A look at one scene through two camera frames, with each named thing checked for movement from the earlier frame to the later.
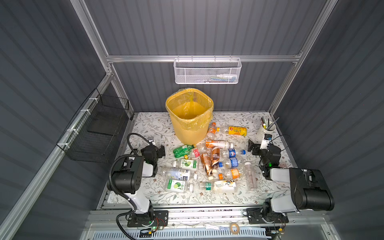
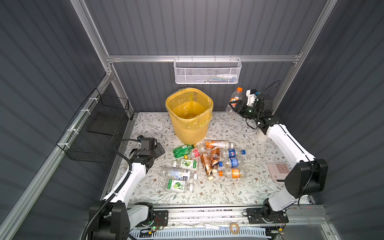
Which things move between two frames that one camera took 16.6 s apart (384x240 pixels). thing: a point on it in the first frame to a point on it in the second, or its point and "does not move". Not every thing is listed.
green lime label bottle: x=186 y=164 does not move
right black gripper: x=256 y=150 to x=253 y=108
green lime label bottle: x=177 y=186 does not move
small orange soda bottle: x=212 y=131 to x=236 y=96
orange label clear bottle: x=234 y=173 does not move
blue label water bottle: x=232 y=162 does not move
